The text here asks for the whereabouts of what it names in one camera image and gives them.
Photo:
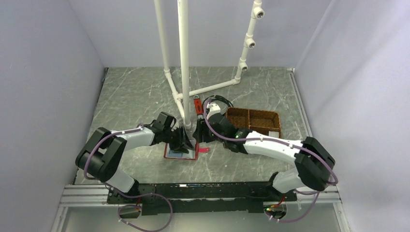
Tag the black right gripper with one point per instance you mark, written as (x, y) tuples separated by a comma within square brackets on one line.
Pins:
[(200, 134)]

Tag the aluminium rail frame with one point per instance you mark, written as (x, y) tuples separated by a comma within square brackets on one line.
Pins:
[(133, 95)]

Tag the red card holder wallet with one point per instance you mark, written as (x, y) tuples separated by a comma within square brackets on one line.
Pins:
[(191, 155)]

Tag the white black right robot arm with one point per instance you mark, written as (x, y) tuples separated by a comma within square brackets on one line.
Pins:
[(311, 164)]

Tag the brown woven divided basket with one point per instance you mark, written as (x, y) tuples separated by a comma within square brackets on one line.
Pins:
[(261, 121)]

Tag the white PVC pipe frame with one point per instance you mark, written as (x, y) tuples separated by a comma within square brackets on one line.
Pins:
[(182, 100)]

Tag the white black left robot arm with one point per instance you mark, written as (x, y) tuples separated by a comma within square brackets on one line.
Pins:
[(100, 157)]

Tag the red handled adjustable wrench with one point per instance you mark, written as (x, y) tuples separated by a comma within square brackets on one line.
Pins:
[(198, 106)]

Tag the white cards stack in basket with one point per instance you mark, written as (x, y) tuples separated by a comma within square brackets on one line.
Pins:
[(275, 134)]

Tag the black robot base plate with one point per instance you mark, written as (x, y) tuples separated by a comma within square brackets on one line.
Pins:
[(155, 198)]

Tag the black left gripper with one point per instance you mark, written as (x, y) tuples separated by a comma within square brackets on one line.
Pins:
[(183, 139)]

